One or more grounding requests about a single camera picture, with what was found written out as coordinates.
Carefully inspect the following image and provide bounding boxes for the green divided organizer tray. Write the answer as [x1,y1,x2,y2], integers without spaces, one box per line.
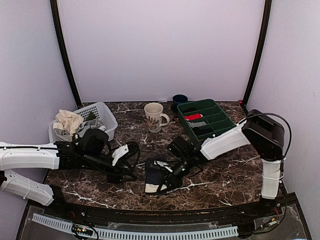
[177,99,235,145]

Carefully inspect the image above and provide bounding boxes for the white slotted cable duct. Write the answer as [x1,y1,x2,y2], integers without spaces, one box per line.
[31,213,239,240]

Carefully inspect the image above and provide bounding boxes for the cream floral mug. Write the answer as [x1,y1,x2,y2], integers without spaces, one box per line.
[144,102,170,133]

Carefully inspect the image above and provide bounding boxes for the red rolled sock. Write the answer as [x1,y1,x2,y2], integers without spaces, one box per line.
[184,113,203,121]

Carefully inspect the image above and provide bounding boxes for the black frame post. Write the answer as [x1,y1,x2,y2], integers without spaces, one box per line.
[49,0,82,109]
[239,0,273,112]

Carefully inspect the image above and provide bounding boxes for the navy underwear white waistband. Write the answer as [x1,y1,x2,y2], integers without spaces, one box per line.
[144,157,171,194]

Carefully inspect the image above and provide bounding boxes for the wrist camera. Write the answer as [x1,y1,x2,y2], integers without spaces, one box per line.
[167,136,194,158]
[79,128,109,154]

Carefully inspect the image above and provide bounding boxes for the black rolled sock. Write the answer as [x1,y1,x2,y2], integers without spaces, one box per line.
[192,127,213,136]

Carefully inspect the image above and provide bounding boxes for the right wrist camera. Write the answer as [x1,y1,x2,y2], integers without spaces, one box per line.
[167,136,194,158]

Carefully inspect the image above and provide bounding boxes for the grey patterned rolled sock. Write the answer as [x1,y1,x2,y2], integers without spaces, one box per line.
[187,121,207,129]

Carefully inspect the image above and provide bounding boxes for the olive green garment in basket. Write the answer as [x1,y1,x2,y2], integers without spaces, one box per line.
[85,111,97,121]

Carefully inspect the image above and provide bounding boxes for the white plastic laundry basket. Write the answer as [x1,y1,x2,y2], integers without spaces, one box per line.
[48,102,118,143]

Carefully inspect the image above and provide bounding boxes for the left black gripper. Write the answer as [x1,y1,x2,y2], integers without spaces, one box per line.
[83,151,138,184]

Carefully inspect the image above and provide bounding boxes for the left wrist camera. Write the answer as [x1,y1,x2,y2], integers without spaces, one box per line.
[79,128,109,154]

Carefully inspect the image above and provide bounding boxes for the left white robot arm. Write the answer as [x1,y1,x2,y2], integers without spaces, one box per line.
[0,142,129,218]

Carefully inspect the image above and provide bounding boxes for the right black frame post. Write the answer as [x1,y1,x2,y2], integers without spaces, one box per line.
[239,0,273,112]

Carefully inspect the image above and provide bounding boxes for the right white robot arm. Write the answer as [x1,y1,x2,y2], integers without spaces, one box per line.
[156,109,289,217]

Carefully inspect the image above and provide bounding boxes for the left black frame post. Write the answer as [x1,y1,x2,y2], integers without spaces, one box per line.
[49,0,82,109]

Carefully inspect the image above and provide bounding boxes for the grey garment in basket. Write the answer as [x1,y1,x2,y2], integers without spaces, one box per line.
[50,118,107,143]

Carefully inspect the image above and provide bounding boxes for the black front rail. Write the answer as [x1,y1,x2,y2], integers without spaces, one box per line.
[82,206,244,223]

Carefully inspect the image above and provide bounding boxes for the dark blue mug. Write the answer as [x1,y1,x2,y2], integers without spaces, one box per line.
[170,94,188,112]

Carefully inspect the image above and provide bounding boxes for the cream cloth in basket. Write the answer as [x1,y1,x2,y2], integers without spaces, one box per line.
[53,109,84,136]

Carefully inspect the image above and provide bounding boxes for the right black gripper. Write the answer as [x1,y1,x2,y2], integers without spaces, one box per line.
[157,155,193,194]

